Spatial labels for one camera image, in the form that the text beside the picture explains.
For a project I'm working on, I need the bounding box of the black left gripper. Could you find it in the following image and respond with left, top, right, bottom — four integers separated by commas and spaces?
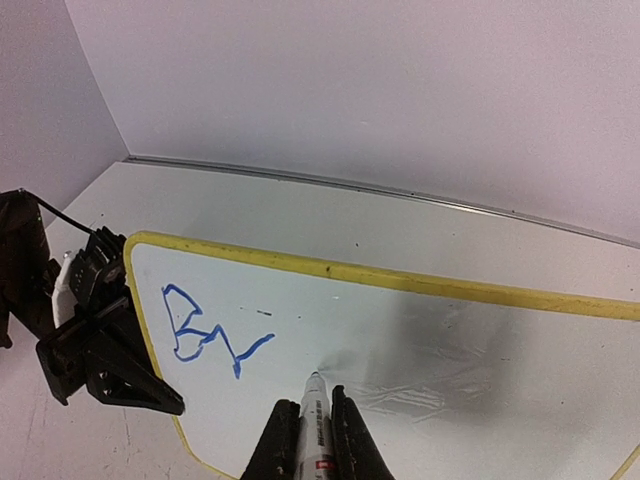
1, 190, 184, 415

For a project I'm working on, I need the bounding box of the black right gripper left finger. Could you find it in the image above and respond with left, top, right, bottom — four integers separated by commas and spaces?
240, 399, 300, 480

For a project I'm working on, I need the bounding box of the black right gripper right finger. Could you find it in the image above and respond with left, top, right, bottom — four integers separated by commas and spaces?
331, 385, 395, 480

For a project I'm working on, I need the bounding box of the black whiteboard marker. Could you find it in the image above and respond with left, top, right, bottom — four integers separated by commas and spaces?
294, 372, 336, 479

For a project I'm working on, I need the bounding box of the yellow framed small whiteboard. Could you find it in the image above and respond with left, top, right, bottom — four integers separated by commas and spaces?
125, 232, 639, 479

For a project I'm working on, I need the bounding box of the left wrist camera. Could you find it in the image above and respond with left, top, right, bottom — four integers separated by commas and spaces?
51, 226, 130, 330

